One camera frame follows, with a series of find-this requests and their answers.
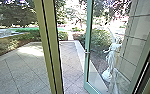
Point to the low brownish hedge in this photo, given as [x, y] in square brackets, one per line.
[11, 41]

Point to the dark green shrub bed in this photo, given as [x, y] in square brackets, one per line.
[96, 39]

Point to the green framed glass wall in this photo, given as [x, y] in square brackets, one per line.
[49, 43]

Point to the white angel statue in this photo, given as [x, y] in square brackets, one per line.
[111, 60]

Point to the small green shrub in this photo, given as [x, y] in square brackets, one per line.
[62, 35]

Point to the green framed glass door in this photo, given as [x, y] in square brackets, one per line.
[91, 46]

